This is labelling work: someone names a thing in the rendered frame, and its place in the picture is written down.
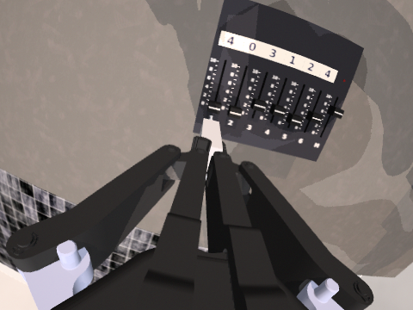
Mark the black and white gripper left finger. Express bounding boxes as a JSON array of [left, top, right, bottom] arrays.
[[6, 118, 212, 310]]

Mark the black lighting desk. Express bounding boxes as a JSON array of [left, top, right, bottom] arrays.
[[193, 0, 364, 162]]

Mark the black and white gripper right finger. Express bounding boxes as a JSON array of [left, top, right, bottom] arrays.
[[204, 121, 373, 310]]

